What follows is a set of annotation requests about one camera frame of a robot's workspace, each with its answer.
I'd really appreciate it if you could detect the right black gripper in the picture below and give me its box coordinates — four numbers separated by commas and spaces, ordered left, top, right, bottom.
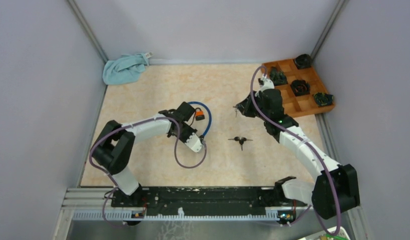
237, 90, 270, 122

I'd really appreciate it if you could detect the blue cable lock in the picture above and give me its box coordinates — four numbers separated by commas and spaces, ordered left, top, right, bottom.
186, 101, 213, 139

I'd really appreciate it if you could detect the orange black padlock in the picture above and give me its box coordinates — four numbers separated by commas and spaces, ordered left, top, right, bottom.
195, 107, 205, 121

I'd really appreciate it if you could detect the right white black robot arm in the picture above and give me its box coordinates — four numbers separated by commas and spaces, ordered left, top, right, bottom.
235, 88, 360, 220

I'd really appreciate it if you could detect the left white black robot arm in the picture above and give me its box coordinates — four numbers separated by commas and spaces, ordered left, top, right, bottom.
89, 102, 204, 207

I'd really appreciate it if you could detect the black key bunch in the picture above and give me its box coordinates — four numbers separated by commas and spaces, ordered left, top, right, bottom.
228, 136, 253, 151

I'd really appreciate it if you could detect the dark green object left tray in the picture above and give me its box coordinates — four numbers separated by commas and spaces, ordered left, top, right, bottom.
269, 66, 288, 86

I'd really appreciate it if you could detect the dark green object tray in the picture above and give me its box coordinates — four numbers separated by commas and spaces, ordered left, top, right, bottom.
269, 66, 288, 86
313, 92, 334, 107

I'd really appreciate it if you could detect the wooden compartment tray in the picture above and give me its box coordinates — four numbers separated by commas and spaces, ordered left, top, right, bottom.
263, 58, 335, 118

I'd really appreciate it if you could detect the dark object centre tray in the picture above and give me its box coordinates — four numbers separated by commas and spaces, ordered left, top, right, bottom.
290, 79, 310, 97

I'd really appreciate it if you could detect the dark object top tray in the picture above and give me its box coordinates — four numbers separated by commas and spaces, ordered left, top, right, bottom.
293, 53, 313, 70

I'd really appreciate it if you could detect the dark green object right tray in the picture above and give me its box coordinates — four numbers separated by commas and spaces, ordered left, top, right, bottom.
313, 92, 334, 107

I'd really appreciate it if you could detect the light blue towel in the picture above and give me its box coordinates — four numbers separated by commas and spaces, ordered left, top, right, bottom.
102, 52, 153, 86

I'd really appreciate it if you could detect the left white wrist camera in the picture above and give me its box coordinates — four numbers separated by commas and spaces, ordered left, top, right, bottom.
183, 133, 203, 153

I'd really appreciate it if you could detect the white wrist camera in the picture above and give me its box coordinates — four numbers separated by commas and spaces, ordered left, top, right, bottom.
258, 77, 275, 92
183, 133, 203, 153

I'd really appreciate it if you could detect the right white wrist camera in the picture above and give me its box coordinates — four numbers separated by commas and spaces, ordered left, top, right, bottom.
258, 77, 275, 92

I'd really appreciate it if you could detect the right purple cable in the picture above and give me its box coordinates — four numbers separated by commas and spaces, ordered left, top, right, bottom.
249, 65, 342, 237

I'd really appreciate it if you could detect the purple cable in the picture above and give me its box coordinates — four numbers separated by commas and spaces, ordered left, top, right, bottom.
89, 115, 208, 229
249, 65, 342, 237

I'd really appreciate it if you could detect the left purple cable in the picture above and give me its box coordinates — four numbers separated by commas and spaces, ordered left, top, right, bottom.
89, 115, 208, 229

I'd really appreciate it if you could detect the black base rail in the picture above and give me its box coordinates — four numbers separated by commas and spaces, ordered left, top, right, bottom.
111, 186, 305, 217

